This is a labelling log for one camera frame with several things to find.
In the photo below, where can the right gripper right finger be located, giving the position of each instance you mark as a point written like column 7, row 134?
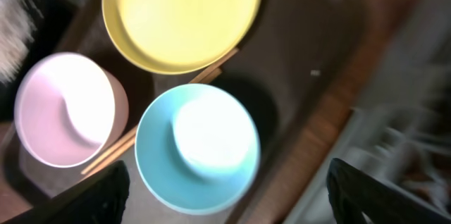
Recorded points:
column 354, row 195

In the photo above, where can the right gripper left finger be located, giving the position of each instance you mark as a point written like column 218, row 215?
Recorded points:
column 98, row 199

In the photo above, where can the blue bowl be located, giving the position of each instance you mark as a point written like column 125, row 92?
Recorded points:
column 197, row 149

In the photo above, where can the white rice pile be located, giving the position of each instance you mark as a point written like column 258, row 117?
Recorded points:
column 17, row 28

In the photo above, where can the grey dishwasher rack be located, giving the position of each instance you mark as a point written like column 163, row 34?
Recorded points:
column 399, row 133

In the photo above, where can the black food-waste tray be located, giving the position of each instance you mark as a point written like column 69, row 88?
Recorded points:
column 46, row 23

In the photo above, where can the brown serving tray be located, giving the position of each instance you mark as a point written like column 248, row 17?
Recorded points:
column 281, row 69

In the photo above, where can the yellow plate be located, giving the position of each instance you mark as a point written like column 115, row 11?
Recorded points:
column 173, row 37

